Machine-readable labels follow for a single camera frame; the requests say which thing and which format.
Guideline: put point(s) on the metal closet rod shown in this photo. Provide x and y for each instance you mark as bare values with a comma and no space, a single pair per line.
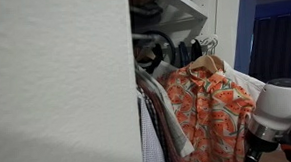
141,36

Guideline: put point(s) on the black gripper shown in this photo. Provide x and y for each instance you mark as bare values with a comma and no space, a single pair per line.
259,146

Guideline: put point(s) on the dark navy curtain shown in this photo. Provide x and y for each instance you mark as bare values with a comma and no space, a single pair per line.
273,44

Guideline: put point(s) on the white blue dotted shirt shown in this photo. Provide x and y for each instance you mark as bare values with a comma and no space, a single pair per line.
150,141

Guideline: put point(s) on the light wooden hanger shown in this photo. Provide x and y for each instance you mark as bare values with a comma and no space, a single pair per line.
147,54
206,61

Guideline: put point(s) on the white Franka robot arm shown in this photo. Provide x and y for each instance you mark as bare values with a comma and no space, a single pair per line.
280,104

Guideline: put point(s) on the orange watermelon print shirt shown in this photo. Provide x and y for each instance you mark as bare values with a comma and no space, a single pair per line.
214,114

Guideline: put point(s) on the plain white shirt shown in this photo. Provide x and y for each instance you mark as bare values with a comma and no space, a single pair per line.
249,82

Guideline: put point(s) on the white closet side panel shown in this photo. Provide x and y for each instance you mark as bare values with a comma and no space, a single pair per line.
227,20

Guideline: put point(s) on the white plastic hanger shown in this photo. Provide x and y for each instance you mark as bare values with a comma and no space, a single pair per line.
213,40

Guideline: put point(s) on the dark folded garment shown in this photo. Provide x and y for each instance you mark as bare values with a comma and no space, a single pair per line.
145,9

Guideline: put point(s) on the white closet shelf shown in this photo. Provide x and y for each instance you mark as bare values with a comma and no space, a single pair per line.
181,2

